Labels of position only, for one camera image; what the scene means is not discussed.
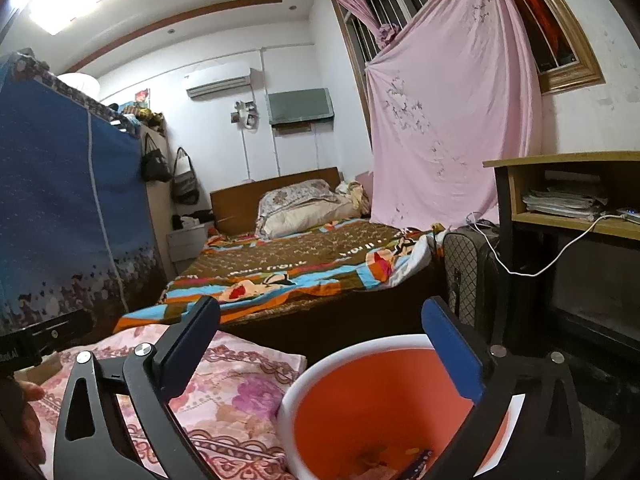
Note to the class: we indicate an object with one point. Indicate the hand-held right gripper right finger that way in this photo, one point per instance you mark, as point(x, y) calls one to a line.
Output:
point(452, 355)

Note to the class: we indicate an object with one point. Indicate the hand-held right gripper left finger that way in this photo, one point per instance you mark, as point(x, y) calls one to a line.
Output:
point(187, 355)

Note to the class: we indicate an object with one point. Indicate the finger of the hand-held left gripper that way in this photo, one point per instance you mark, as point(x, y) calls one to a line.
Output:
point(55, 329)

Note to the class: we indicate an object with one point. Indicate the orange bucket with white rim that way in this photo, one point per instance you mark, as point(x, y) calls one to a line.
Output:
point(370, 400)

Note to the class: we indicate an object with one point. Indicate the dark blue foil wrapper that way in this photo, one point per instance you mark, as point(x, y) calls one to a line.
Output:
point(415, 464)

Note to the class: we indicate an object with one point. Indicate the person's left hand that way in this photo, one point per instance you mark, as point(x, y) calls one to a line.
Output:
point(31, 422)

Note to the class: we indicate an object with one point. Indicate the cardboard box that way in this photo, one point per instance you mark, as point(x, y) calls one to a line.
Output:
point(46, 371)

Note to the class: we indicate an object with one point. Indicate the pink floral blanket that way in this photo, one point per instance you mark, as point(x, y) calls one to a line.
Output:
point(235, 410)

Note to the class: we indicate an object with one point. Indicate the checked pattern suitcase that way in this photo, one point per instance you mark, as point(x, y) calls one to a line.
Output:
point(470, 280)

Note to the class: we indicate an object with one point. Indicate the white nightstand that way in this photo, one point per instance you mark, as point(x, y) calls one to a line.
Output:
point(187, 247)

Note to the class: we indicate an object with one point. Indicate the blue fabric wardrobe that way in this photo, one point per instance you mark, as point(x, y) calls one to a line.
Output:
point(65, 200)

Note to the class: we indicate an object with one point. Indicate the dark clothes pile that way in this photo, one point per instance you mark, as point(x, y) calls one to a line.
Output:
point(192, 220)

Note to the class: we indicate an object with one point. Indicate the colourful cartoon blanket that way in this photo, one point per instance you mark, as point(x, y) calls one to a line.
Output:
point(300, 260)

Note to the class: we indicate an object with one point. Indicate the wooden bed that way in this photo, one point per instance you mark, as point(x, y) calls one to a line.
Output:
point(235, 205)

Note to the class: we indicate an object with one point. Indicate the grey handbag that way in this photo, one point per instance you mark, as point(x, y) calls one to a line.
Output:
point(185, 182)

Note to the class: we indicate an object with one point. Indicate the floral pillow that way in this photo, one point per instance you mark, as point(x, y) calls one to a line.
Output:
point(300, 207)

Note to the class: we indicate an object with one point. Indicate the yellow cloth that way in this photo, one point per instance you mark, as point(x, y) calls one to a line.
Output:
point(352, 197)

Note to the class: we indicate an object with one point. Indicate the stack of papers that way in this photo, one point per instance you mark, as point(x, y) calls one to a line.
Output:
point(560, 202)

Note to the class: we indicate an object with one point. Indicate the black handbag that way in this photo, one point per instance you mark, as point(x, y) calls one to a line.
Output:
point(155, 162)

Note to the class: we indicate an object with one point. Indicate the white charging device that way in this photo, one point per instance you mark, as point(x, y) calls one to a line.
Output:
point(630, 216)

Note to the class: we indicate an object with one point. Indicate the wooden desk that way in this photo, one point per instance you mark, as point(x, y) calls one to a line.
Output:
point(575, 160)

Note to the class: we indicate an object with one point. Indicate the clutter on wardrobe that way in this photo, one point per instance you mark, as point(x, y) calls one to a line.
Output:
point(140, 110)

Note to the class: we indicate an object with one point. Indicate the pink hanging sheet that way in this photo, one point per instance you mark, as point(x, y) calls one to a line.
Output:
point(450, 110)

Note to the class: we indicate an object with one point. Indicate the white round lampshade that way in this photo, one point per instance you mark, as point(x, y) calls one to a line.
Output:
point(80, 85)

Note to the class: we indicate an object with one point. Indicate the white air conditioner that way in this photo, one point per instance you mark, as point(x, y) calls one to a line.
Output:
point(218, 81)

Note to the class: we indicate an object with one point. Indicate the red cloth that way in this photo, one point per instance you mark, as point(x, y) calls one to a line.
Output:
point(535, 0)

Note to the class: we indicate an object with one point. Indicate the wall socket with plugs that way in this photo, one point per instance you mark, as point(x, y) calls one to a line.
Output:
point(245, 115)

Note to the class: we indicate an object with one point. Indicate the cloth covered wall television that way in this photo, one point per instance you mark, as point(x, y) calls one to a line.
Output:
point(300, 106)

